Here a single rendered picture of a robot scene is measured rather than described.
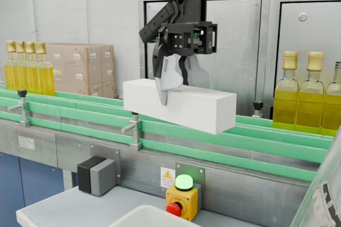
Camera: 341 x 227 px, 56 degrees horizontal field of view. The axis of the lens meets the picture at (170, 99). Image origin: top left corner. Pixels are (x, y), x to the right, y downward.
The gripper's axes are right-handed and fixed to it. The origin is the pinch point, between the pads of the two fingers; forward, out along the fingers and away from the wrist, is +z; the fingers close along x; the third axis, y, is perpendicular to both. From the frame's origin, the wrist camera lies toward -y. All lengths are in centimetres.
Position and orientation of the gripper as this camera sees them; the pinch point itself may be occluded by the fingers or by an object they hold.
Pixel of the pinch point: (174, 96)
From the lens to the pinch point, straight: 62.1
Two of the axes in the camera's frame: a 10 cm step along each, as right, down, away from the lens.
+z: 0.0, 9.7, 2.3
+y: 7.3, 1.6, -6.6
